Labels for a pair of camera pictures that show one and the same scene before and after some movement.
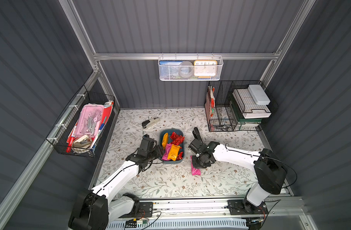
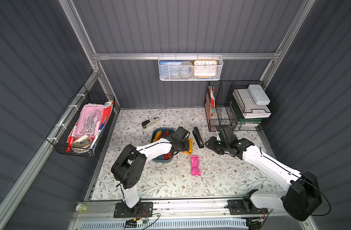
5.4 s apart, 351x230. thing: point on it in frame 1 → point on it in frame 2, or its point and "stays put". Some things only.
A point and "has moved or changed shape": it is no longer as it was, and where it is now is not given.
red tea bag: (180, 156) → (167, 156)
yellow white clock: (205, 68) stays put
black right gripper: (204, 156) → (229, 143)
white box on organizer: (259, 94) stays put
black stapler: (196, 134) stays put
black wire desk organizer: (238, 105) stays put
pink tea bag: (195, 171) stays put
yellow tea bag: (165, 140) has moved or changed shape
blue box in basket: (169, 69) stays put
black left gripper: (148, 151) → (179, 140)
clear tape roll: (186, 69) stays put
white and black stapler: (147, 124) stays put
